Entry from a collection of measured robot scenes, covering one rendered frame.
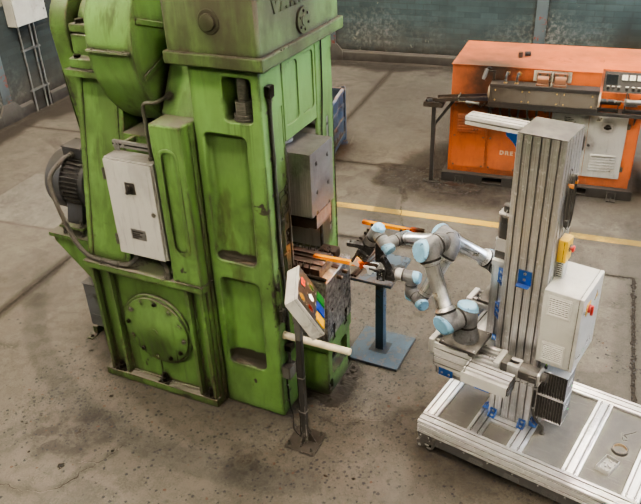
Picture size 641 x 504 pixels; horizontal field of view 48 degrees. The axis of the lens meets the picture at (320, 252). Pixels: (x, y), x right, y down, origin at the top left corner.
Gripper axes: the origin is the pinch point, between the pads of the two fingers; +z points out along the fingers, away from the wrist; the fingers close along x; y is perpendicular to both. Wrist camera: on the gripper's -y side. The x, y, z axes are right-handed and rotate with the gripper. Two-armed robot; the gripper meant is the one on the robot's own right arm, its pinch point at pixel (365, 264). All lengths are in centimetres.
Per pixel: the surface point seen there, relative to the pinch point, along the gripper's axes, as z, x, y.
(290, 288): 18, -62, -17
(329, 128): 40, 41, -68
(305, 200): 30, -17, -47
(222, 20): 55, -44, -153
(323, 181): 25, -1, -52
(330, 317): 20.0, -11.0, 37.9
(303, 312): 6, -72, -10
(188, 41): 76, -44, -141
